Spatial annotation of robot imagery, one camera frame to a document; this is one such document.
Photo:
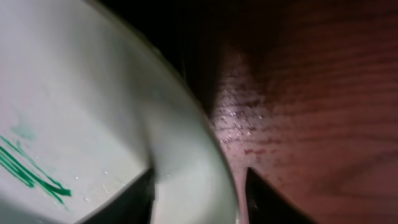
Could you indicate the white plate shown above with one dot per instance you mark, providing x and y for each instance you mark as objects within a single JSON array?
[{"x": 87, "y": 106}]

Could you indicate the round black tray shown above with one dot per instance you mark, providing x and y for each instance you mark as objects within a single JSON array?
[{"x": 178, "y": 29}]

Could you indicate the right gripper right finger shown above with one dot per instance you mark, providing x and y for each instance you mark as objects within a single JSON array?
[{"x": 267, "y": 206}]

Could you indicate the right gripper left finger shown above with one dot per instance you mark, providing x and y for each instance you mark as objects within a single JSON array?
[{"x": 132, "y": 206}]

